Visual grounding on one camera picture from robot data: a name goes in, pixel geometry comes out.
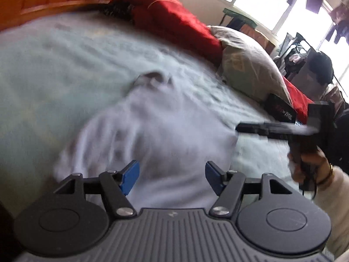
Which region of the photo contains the grey pillow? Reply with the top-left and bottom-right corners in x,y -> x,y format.
209,25 -> 292,105

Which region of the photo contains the green plaid bed blanket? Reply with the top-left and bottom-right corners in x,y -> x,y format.
0,12 -> 314,219

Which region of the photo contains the black zip pouch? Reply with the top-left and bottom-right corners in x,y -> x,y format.
264,93 -> 296,123

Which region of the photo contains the gold bracelet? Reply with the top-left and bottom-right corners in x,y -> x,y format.
316,163 -> 335,185

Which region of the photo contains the black jacket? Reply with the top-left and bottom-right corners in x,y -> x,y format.
308,51 -> 335,86

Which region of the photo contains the person's right hand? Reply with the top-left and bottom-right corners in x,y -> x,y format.
287,147 -> 330,184

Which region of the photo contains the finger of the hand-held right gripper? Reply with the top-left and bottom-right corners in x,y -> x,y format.
236,121 -> 296,140

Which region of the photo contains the metal clothes rack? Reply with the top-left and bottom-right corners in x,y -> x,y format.
273,31 -> 314,79

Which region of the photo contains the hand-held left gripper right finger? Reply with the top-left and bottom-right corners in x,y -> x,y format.
204,160 -> 294,219

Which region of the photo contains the red quilt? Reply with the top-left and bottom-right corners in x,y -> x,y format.
282,76 -> 314,123

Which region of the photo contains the green plastic stool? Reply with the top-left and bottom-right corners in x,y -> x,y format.
221,8 -> 257,26

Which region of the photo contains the window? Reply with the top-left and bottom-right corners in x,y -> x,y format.
185,0 -> 349,60

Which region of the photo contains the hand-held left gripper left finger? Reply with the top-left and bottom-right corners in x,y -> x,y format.
53,160 -> 140,219

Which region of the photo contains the black patterned cloth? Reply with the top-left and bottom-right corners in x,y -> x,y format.
102,0 -> 135,22

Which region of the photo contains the red blanket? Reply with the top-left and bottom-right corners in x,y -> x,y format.
109,0 -> 222,66

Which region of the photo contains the person's right forearm white sleeve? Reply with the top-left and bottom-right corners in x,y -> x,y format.
313,166 -> 349,262

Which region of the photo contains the light grey shirt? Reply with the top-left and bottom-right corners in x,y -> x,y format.
53,71 -> 238,213

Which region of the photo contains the brown cardboard box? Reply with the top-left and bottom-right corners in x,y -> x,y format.
241,24 -> 279,55

